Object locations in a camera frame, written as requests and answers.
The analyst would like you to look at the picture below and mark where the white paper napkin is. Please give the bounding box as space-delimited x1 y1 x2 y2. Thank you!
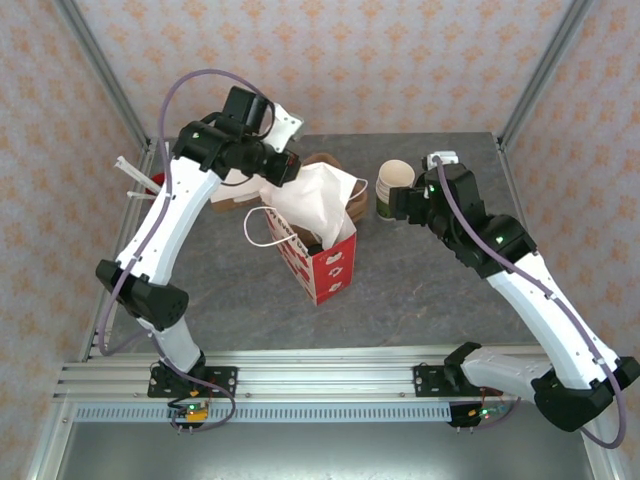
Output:
262 162 369 249

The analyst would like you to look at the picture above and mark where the red white paper bag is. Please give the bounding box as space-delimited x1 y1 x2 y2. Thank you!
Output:
243 176 371 308

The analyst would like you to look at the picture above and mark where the paper coffee cup stack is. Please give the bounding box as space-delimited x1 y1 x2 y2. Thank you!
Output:
374 158 418 223

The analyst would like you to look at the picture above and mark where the white napkin stack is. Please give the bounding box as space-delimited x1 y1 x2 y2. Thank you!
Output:
214 167 269 201

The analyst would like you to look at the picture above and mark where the brown cardboard napkin box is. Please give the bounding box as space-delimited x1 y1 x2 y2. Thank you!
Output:
210 192 274 215

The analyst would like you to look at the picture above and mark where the small green circuit board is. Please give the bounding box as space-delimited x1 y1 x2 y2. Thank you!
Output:
467 403 509 422
167 402 211 427

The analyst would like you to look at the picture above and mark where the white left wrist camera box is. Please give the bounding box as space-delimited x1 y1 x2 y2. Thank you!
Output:
267 102 305 152

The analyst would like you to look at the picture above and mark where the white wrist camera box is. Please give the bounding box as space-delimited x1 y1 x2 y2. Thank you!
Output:
267 102 305 152
422 150 458 171

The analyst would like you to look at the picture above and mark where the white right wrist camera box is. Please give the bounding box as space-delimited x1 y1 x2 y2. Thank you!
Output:
422 150 458 171

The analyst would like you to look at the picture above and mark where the aluminium frame post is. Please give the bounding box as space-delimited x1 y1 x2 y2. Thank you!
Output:
53 0 152 147
498 0 596 151

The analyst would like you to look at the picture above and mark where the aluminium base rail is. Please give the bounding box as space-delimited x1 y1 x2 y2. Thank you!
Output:
52 347 600 402

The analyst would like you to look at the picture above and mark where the grey slotted cable duct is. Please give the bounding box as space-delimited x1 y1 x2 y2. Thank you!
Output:
74 405 454 424

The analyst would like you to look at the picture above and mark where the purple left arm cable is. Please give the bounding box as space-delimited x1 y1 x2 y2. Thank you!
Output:
97 68 274 434

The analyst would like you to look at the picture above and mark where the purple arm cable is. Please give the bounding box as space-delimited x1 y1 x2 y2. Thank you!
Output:
97 68 274 434
433 155 628 449

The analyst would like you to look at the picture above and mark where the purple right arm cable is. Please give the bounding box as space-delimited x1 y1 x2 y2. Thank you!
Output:
433 155 628 449

